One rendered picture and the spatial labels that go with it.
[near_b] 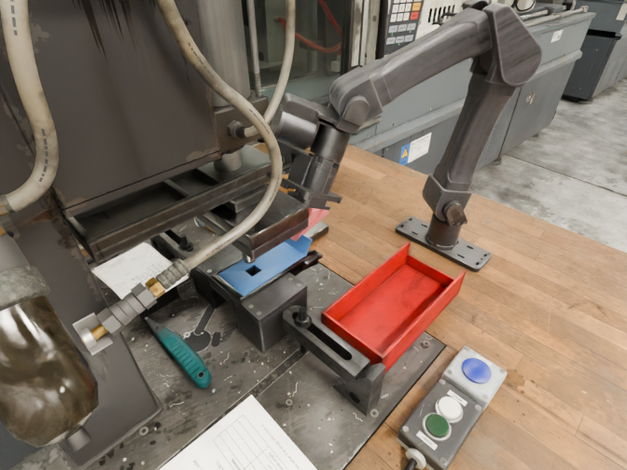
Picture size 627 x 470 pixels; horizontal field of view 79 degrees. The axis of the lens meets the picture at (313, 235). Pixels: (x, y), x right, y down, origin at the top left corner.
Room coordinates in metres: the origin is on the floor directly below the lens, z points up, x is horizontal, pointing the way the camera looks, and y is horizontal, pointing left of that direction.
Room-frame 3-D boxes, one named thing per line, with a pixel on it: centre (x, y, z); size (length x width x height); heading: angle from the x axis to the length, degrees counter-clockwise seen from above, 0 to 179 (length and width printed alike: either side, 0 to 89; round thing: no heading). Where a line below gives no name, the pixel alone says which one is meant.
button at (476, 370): (0.31, -0.24, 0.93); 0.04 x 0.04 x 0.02
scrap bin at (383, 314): (0.44, -0.14, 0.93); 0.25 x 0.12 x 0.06; 136
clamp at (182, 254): (0.57, 0.27, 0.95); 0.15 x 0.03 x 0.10; 46
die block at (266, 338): (0.47, 0.12, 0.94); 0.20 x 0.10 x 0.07; 46
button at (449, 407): (0.25, -0.18, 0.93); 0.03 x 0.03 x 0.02
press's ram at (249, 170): (0.41, 0.15, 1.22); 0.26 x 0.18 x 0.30; 136
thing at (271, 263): (0.48, 0.08, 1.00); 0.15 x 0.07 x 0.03; 136
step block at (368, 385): (0.29, -0.06, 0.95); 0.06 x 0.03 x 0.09; 46
